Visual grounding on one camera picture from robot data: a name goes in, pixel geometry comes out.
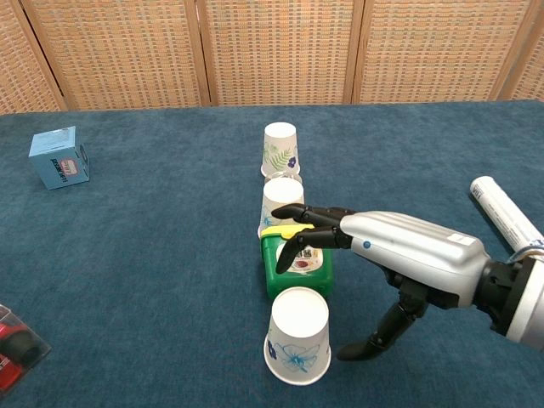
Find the green tub with yellow lid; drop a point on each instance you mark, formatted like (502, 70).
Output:
(314, 278)

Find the white cup with green leaves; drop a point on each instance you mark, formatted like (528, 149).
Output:
(280, 149)

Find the woven bamboo folding screen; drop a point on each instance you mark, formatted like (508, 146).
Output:
(272, 51)

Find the white rolled paper tube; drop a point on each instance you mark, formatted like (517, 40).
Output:
(506, 212)

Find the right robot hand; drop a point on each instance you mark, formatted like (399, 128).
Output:
(408, 242)

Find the white cup with blue flower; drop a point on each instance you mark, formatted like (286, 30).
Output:
(282, 195)
(299, 336)

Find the light blue cardboard box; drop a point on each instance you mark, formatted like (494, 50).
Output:
(57, 159)

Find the clear package with red items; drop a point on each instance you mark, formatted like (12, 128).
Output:
(15, 348)

